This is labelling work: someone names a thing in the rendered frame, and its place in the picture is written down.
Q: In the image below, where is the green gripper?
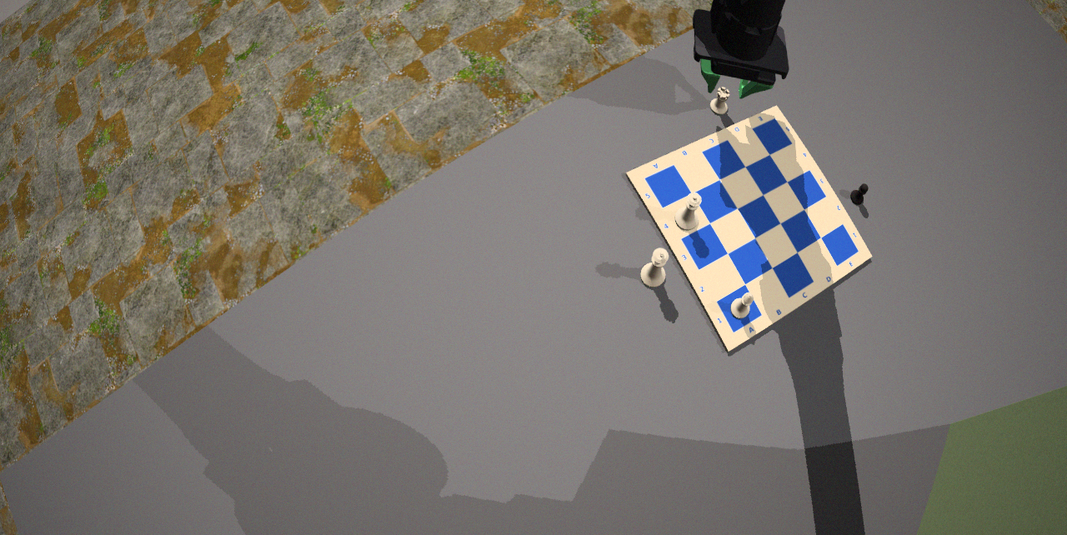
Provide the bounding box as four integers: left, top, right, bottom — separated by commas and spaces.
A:
692, 2, 789, 99

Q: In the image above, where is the blue and cream chessboard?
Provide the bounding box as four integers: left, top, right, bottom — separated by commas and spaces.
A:
626, 106, 872, 352

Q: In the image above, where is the black pawn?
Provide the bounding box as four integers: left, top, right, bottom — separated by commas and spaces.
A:
850, 183, 869, 205

